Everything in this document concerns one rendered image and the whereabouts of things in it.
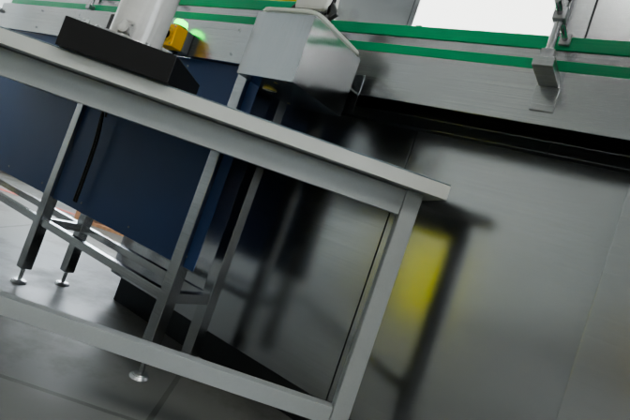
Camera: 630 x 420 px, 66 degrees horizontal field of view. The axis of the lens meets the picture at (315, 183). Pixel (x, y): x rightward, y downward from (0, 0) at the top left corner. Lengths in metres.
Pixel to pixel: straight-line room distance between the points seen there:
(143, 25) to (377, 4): 0.76
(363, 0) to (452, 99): 0.60
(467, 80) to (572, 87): 0.22
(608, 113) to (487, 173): 0.35
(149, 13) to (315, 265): 0.82
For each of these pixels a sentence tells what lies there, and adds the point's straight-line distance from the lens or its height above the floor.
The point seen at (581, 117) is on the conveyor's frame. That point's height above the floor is 0.96.
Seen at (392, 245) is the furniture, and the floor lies 0.58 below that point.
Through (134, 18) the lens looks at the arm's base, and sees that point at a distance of 1.23.
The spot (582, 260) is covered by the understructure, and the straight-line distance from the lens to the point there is 1.29.
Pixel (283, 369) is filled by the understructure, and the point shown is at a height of 0.12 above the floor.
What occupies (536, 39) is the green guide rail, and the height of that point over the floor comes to 1.12.
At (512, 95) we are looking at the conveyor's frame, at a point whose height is 0.98.
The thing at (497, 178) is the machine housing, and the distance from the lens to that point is 1.34.
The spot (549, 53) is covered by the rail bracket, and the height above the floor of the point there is 1.04.
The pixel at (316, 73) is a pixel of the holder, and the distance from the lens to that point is 1.14.
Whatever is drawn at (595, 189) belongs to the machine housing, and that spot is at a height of 0.86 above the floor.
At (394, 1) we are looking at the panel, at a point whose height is 1.29.
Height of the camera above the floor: 0.60
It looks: 3 degrees up
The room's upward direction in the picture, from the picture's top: 19 degrees clockwise
